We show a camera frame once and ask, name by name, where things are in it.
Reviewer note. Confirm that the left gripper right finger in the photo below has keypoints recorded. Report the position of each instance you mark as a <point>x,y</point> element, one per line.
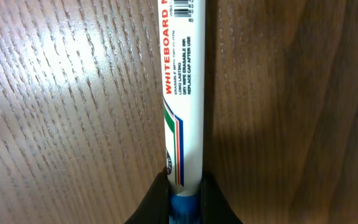
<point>215,209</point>

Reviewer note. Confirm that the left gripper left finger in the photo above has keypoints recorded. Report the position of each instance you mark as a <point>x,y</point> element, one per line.
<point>154,207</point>

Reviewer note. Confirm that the blue whiteboard marker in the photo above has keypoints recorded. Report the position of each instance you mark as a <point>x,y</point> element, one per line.
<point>181,26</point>

